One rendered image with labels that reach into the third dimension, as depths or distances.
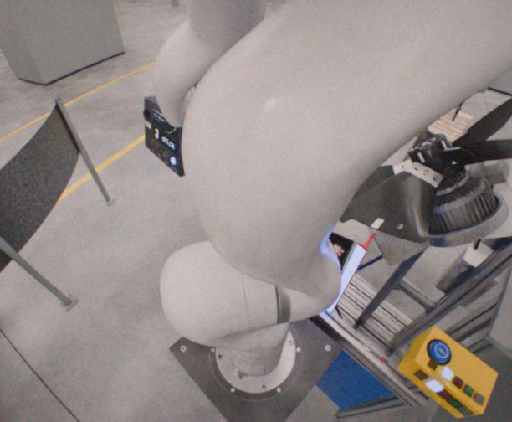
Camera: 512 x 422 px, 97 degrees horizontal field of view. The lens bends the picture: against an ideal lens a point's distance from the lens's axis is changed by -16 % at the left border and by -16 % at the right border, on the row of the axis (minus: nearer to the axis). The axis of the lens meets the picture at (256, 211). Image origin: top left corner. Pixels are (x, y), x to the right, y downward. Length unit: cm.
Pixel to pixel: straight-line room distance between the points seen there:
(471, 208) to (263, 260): 77
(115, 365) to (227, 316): 156
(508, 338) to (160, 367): 158
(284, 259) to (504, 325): 101
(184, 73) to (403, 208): 56
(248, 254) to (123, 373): 168
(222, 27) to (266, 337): 41
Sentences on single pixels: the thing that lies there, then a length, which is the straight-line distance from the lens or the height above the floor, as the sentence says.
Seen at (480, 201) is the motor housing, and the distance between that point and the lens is 90.
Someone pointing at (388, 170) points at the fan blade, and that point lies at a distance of 96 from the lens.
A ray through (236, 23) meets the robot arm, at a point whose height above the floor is 157.
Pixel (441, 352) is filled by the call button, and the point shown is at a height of 108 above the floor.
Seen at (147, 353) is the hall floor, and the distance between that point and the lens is 178.
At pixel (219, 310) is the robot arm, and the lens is 31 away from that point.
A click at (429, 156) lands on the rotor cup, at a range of 86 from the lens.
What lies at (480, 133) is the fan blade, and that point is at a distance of 103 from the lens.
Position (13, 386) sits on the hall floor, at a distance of 216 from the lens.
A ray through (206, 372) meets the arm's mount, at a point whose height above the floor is 95.
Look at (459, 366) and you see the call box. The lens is 70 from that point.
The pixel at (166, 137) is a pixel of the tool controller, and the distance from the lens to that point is 91.
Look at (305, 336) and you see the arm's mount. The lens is 72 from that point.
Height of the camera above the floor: 163
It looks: 47 degrees down
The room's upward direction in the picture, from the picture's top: straight up
